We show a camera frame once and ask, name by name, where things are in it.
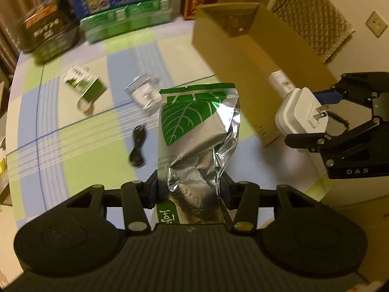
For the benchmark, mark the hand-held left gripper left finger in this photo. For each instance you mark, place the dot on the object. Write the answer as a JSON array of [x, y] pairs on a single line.
[[152, 190]]

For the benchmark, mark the beige wall socket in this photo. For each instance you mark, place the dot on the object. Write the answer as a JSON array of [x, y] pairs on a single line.
[[376, 24]]

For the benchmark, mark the long white ointment box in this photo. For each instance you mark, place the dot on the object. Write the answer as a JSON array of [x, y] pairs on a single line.
[[281, 82]]

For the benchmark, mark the black container green label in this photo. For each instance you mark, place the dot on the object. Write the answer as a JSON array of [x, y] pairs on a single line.
[[56, 47]]

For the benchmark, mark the white plastic spoon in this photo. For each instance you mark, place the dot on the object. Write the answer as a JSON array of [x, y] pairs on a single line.
[[85, 105]]

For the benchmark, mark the checked cloth desktop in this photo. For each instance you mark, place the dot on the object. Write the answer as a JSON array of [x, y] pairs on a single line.
[[91, 146]]

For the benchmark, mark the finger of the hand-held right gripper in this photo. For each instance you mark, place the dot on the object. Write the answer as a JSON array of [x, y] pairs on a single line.
[[307, 141], [329, 95]]

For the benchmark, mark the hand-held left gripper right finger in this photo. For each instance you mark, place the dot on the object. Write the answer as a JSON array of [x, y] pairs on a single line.
[[226, 193]]

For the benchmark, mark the black container brown label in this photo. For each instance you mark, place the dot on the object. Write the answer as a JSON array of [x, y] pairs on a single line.
[[45, 24]]

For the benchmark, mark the green shrink-wrapped carton pack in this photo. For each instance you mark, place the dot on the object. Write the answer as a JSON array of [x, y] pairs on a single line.
[[127, 21]]

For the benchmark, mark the brown cardboard box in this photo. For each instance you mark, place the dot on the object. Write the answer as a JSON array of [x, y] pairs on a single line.
[[231, 45]]

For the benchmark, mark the clear cotton swab packet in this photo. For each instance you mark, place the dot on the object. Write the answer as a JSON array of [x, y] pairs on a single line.
[[142, 92]]

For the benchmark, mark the small green box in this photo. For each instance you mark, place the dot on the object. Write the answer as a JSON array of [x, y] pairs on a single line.
[[83, 82]]

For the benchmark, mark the white charger plug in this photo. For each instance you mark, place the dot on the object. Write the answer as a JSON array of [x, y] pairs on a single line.
[[297, 112]]

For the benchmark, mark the beige curtain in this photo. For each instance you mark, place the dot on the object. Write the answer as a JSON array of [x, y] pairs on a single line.
[[12, 21]]

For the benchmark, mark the silver green foil bag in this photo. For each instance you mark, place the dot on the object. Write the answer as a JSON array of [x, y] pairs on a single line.
[[194, 127]]

